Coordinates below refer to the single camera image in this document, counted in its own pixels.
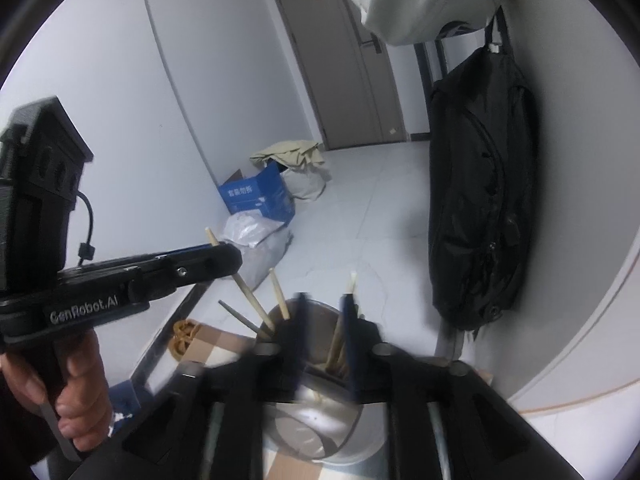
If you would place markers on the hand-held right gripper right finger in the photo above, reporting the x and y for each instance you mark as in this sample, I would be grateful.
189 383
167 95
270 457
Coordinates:
350 340

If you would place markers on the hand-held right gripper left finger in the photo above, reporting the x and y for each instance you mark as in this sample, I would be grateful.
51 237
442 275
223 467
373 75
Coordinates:
300 325

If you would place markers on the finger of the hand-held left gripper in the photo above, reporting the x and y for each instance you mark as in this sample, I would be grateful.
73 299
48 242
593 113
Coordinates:
200 267

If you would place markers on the single wooden chopstick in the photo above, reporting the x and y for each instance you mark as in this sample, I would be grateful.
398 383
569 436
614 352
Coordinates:
334 345
280 295
250 300

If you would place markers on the grey oval utensil holder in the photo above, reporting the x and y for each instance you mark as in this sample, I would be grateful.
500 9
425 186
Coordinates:
310 430

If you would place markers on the person's left hand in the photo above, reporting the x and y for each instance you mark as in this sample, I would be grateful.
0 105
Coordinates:
80 385

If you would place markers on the dark grey chopstick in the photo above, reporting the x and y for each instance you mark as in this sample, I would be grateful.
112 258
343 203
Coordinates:
242 317

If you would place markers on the white parcel bag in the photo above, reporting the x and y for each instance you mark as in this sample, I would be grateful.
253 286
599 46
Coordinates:
250 227

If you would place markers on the grey parcel bag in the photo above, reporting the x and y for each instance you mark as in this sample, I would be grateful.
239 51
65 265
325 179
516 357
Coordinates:
265 260

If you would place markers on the checkered floor mat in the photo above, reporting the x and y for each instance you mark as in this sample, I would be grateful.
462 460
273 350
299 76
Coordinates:
225 345

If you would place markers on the blue cardboard box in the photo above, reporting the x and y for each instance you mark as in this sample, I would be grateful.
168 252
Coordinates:
260 195

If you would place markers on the white plastic bag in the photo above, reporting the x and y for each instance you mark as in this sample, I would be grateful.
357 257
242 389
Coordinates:
310 185

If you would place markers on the beige cloth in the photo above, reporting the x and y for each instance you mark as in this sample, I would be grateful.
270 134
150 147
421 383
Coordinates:
295 155

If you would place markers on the black hanging bag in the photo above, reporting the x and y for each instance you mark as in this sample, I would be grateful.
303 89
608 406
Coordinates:
475 185

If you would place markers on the grey door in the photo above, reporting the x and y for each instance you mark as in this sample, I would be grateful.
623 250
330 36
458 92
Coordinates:
340 85

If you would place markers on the white wardrobe with wooden trim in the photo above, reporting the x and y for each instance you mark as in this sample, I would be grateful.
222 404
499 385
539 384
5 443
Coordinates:
590 350

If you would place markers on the white hanging jacket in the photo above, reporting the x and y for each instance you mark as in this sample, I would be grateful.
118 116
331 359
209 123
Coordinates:
425 0

